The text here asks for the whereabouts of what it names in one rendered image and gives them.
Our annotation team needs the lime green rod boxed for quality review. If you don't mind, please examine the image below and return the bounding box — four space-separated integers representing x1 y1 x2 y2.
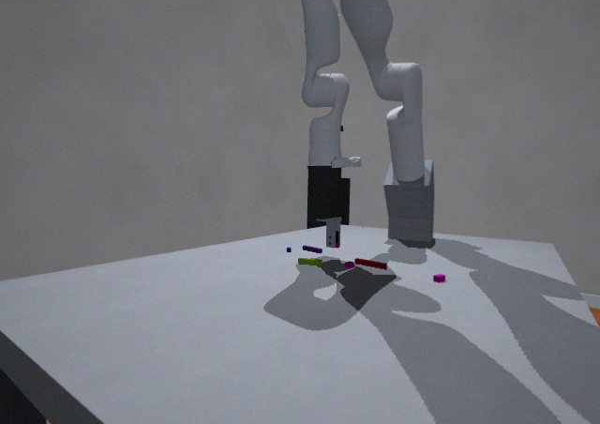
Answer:
298 258 323 265

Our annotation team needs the purple rod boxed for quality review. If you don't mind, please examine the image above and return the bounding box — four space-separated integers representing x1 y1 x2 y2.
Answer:
303 246 323 253

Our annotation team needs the red rod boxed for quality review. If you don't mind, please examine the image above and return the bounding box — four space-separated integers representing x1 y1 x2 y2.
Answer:
354 258 387 269

